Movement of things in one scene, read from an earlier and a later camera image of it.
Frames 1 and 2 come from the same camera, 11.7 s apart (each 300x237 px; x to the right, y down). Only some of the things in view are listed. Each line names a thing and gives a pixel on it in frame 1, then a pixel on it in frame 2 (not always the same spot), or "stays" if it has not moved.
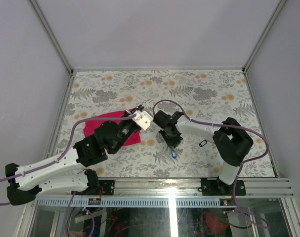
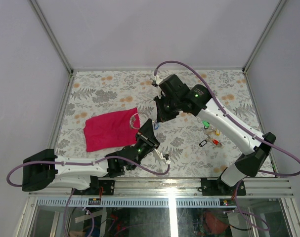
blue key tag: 174,154 → 155,126
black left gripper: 127,114 → 146,135
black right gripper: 171,144 → 162,116
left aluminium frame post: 46,22 stays
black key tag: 202,143 stays
